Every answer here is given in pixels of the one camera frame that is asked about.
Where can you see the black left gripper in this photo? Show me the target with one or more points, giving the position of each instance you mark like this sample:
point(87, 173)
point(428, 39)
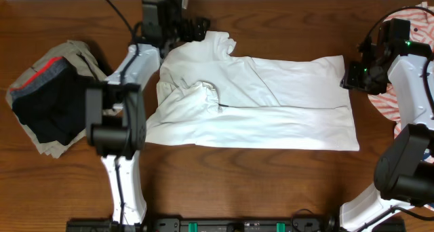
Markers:
point(197, 33)

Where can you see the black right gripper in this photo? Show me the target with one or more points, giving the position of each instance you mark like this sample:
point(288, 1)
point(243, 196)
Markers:
point(350, 80)

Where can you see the white t-shirt green logo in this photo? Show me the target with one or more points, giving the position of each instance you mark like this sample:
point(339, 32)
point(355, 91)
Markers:
point(208, 97)

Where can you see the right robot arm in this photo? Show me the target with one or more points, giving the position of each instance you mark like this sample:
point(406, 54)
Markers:
point(402, 180)

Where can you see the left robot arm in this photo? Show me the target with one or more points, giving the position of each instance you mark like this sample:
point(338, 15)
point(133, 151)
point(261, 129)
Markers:
point(115, 118)

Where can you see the pink white striped shirt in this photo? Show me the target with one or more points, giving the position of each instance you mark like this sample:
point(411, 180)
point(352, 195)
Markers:
point(405, 100)

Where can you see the folded khaki garment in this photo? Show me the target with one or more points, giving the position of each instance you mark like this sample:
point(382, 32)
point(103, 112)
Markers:
point(79, 55)

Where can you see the dark blue garment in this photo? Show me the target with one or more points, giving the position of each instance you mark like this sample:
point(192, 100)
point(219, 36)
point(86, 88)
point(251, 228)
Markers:
point(427, 157)

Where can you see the folded black garment red waistband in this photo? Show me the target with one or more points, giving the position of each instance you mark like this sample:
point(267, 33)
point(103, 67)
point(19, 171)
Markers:
point(52, 102)

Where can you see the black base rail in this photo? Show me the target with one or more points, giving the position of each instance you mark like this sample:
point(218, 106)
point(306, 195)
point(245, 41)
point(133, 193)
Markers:
point(301, 224)

